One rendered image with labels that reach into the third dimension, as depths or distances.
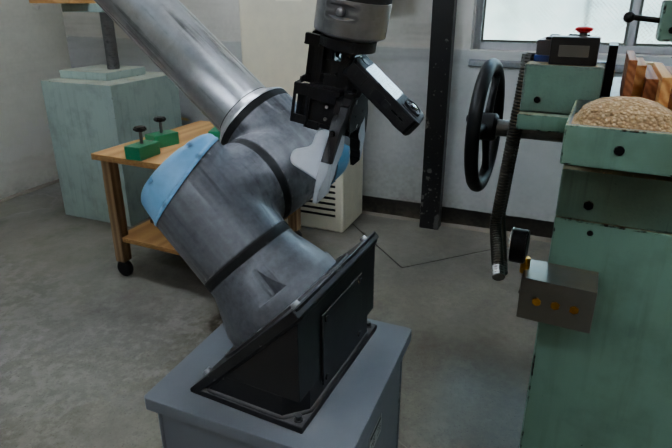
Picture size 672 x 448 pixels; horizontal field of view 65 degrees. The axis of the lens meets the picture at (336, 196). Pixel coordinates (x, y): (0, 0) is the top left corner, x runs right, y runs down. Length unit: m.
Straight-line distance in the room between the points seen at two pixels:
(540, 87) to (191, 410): 0.80
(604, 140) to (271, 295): 0.52
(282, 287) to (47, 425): 1.12
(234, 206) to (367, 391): 0.32
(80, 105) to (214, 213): 2.15
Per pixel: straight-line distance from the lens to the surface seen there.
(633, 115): 0.86
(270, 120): 0.85
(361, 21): 0.64
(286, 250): 0.74
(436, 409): 1.62
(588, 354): 1.14
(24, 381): 1.92
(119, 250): 2.32
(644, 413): 1.20
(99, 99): 2.75
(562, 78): 1.07
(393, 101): 0.66
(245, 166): 0.78
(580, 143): 0.85
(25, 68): 3.59
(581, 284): 1.00
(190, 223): 0.75
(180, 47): 0.96
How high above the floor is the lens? 1.07
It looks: 20 degrees down
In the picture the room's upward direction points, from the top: straight up
